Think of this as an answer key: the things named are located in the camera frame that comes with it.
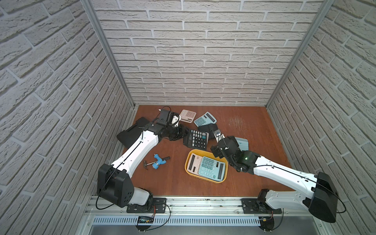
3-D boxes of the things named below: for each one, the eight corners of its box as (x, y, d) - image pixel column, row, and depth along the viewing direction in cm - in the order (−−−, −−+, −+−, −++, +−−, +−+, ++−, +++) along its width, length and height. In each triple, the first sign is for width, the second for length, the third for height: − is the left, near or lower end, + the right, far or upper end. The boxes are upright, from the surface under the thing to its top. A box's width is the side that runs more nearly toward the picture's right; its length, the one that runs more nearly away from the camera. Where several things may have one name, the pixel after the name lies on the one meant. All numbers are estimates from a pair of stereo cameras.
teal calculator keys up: (203, 131, 105) (203, 129, 102) (193, 123, 110) (193, 120, 107) (217, 121, 111) (217, 119, 108) (207, 113, 116) (207, 111, 113)
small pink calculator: (177, 120, 111) (177, 118, 109) (181, 110, 117) (181, 108, 116) (193, 123, 109) (193, 121, 107) (196, 113, 116) (196, 111, 114)
